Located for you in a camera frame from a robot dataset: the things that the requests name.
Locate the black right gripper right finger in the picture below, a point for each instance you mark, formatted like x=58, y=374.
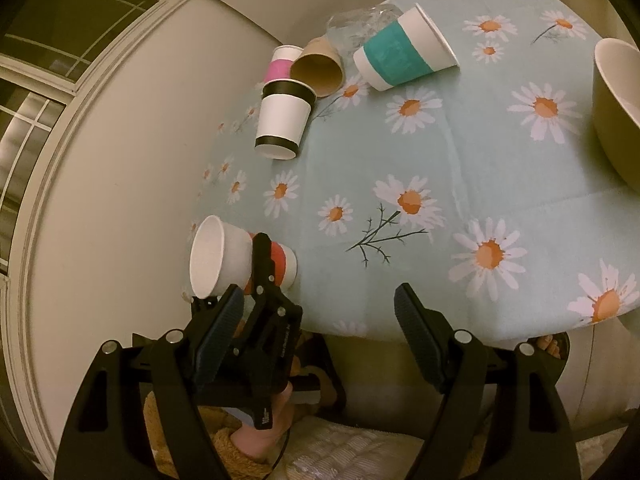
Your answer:
x=529, y=435

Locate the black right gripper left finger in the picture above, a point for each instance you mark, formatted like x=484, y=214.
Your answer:
x=105, y=434

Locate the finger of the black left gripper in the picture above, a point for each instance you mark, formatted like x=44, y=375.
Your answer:
x=264, y=288

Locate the red banded paper cup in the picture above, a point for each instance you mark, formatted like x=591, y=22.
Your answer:
x=221, y=255

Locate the black banded paper cup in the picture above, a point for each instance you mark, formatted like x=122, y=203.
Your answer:
x=283, y=115

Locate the brown kraft paper cup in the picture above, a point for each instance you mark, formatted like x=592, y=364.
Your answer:
x=319, y=66

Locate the pink banded paper cup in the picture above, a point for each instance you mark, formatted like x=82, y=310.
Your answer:
x=281, y=62

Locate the clear plastic cup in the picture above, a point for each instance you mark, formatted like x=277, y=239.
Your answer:
x=348, y=31

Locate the teal banded paper cup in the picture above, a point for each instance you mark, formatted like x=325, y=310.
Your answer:
x=407, y=49

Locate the daisy print tablecloth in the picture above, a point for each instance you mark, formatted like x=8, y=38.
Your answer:
x=484, y=187

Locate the beige ceramic mug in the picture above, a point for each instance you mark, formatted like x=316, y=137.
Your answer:
x=615, y=106

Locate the window with white frame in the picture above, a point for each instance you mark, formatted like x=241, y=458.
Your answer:
x=49, y=51

